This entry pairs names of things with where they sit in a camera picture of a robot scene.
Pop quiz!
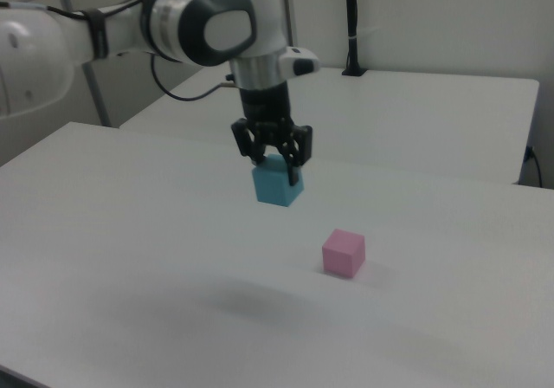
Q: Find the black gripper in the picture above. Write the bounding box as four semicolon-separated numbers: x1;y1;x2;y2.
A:
229;81;314;187

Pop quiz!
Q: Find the blue cube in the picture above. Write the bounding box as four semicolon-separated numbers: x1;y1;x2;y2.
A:
251;152;306;209

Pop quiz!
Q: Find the pink cube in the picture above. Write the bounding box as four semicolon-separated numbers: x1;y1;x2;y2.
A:
321;228;367;280

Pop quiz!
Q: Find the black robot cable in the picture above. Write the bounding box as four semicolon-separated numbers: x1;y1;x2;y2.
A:
149;52;242;102

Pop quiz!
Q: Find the grey metal frame post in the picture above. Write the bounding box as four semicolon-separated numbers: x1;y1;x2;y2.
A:
51;0;113;128
279;0;300;50

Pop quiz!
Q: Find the black camera stand pole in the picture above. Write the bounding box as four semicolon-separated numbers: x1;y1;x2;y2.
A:
341;0;370;78

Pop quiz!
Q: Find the black power cable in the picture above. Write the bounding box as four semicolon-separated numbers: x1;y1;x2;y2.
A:
524;145;544;188

